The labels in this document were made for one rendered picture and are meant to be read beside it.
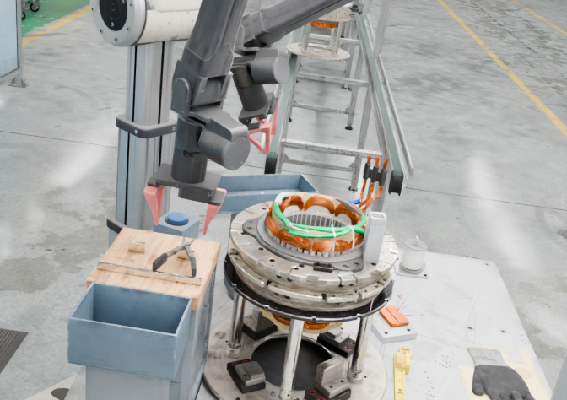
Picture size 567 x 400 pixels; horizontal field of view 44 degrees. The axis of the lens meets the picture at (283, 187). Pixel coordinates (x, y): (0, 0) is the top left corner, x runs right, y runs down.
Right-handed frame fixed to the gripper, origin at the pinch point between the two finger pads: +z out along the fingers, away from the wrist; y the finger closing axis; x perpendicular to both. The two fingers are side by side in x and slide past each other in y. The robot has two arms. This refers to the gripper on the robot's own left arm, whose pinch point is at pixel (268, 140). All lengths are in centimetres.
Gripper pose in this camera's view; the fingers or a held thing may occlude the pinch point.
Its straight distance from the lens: 156.8
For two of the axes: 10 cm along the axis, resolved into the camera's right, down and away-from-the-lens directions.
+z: 2.9, 8.2, 5.0
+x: -9.4, 1.6, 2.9
